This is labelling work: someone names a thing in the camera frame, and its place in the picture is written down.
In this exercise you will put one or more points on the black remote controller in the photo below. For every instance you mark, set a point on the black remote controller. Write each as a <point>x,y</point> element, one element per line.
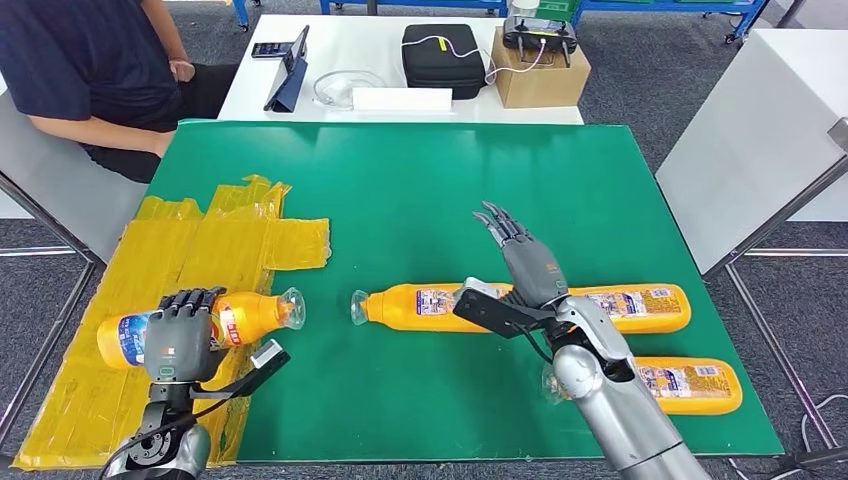
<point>540,34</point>

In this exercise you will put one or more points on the tablet with blue cover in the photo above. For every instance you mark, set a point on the tablet with blue cover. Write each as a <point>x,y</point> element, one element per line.
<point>288,81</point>

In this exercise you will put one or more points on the black smartphone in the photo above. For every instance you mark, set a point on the black smartphone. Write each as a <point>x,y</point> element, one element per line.
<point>272,50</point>

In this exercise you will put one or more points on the green plastic bin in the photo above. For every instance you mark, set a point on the green plastic bin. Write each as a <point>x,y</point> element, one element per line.
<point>556,8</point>

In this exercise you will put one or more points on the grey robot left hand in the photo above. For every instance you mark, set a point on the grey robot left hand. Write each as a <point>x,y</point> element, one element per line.
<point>175,344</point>

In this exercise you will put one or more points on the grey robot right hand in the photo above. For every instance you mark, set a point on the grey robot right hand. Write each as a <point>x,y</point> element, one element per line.
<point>536,272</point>

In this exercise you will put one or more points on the person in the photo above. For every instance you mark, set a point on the person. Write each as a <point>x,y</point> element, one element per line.
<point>66,53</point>

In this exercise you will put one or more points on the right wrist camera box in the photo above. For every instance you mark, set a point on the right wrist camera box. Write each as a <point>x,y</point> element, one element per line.
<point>490,314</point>

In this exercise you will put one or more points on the long white box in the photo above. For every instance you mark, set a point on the long white box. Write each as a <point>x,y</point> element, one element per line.
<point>404,100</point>

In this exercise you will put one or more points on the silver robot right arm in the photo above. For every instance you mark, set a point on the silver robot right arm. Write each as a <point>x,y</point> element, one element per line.
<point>616,411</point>

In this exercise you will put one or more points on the person's right forearm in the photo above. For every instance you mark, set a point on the person's right forearm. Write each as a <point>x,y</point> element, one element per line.
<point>99,132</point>

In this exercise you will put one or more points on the white plastic container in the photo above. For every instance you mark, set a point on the white plastic container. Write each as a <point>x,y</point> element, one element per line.
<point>523,6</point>

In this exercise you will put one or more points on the grey metal table frame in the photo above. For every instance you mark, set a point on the grey metal table frame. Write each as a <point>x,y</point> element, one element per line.
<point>46,222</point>
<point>775,218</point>

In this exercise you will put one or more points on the orange detergent bottle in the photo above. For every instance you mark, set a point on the orange detergent bottle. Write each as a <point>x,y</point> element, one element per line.
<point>255,318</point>
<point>397,308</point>
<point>696,387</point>
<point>649,311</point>

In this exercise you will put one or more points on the blue metal rack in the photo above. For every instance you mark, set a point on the blue metal rack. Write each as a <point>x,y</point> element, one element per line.
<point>324,5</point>
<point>242,12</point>
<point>752,14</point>

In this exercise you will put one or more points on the black zip case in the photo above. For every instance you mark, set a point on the black zip case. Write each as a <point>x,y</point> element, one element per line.
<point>440,71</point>

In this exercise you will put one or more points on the yellow plastic sheet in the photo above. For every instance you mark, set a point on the yellow plastic sheet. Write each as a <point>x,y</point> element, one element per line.
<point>132,265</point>

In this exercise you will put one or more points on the green table mat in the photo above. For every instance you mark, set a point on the green table mat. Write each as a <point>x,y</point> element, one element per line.
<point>411,199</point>

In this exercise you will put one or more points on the brown cardboard box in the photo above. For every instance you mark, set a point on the brown cardboard box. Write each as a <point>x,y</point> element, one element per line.
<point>540,87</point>

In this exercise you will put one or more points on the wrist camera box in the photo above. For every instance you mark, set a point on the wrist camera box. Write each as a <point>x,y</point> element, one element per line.
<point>268,354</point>
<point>490,314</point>

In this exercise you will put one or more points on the person's left hand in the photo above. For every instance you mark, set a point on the person's left hand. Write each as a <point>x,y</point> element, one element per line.
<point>182,71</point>

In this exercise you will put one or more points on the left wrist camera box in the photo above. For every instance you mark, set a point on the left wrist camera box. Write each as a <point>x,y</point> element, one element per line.
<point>268,354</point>

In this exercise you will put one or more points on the white side table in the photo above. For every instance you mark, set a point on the white side table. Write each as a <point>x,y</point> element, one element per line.
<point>53,192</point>
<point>748,142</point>

